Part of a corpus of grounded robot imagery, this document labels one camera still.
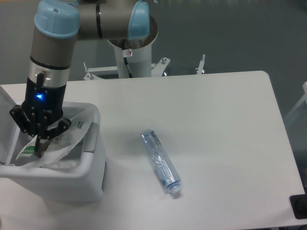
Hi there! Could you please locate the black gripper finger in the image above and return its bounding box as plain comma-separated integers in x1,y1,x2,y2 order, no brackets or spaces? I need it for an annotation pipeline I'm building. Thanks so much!
9,105,36,137
35,116,71,152

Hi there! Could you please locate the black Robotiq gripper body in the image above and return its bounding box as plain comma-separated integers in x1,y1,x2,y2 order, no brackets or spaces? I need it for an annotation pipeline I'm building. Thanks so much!
22,79,66,126

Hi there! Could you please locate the white plastic packaging bag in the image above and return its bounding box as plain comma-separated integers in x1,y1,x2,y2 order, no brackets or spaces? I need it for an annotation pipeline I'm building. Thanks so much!
14,103,96,167

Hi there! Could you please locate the white trash can lid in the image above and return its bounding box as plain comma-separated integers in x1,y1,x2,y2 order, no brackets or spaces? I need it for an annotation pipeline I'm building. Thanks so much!
0,86,22,166

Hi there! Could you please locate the crushed clear plastic bottle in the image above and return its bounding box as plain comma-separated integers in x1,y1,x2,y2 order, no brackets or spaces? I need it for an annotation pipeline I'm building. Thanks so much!
139,129,182,199

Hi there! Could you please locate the white trash can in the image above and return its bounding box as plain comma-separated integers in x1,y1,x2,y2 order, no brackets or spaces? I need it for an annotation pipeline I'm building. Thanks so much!
0,102,106,202

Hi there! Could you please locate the white frame at right edge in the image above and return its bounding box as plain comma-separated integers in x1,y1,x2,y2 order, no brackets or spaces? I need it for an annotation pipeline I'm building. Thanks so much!
284,82,307,128

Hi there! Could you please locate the black cable on pedestal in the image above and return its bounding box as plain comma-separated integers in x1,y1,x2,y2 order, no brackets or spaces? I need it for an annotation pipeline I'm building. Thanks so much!
121,40,134,79

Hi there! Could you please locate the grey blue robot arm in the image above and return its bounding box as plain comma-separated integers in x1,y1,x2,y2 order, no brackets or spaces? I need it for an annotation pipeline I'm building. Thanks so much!
10,0,150,152

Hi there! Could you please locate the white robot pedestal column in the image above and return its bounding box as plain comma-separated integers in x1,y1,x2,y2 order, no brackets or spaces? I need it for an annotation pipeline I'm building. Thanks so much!
108,16,158,79

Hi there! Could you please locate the black device at table edge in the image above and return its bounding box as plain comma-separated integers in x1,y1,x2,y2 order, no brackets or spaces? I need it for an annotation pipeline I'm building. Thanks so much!
289,194,307,219

